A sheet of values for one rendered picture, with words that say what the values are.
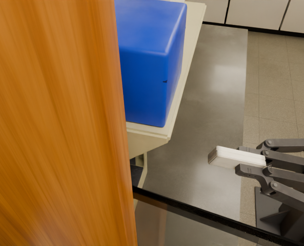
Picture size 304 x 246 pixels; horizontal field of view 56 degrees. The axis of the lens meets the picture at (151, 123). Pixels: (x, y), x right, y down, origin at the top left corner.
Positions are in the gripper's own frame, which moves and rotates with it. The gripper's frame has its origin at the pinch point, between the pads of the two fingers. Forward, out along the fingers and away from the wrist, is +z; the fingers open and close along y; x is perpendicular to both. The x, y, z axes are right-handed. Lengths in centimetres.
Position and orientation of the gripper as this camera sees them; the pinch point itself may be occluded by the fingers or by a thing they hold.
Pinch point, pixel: (236, 159)
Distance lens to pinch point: 40.4
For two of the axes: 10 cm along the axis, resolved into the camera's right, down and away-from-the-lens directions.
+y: -1.0, 8.5, -5.2
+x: -2.4, 4.9, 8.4
